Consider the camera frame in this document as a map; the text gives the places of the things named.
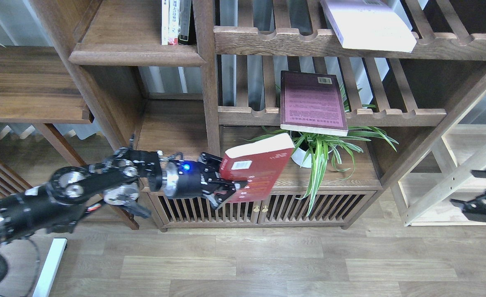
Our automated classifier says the white plant pot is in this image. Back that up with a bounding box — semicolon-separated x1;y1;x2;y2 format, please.
289;131;331;168

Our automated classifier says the dark wooden side table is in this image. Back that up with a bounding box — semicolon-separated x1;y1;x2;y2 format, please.
0;45;140;230

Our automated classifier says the left slatted cabinet door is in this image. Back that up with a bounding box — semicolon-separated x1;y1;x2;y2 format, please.
148;192;261;228

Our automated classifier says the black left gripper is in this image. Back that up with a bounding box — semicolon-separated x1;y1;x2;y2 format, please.
164;152;248;210

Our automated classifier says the slatted cabinet door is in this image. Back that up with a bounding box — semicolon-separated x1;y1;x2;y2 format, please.
257;191;376;229
148;192;261;228

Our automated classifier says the green spider plant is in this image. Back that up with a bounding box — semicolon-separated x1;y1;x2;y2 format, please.
245;85;400;217

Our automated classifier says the purple book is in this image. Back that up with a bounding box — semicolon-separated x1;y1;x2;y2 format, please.
280;70;348;137

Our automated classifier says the right slatted cabinet door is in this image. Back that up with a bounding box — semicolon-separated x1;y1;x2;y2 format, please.
257;191;376;229

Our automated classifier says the small wooden drawer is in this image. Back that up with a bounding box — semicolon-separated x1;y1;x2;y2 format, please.
138;170;165;192

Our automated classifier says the dark wooden bookshelf cabinet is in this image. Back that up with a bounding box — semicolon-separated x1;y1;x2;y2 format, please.
30;0;486;214

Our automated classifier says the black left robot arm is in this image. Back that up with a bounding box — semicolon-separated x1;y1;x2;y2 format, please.
0;146;248;282

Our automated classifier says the white metal bar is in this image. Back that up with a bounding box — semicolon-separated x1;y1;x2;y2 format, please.
33;238;67;297

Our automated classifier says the dark book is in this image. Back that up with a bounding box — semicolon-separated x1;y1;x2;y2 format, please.
178;0;197;45

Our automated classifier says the light wooden shelf unit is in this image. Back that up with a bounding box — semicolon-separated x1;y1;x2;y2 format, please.
391;92;486;226

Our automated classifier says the white and red book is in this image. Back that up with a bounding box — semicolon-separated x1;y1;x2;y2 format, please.
168;0;180;45

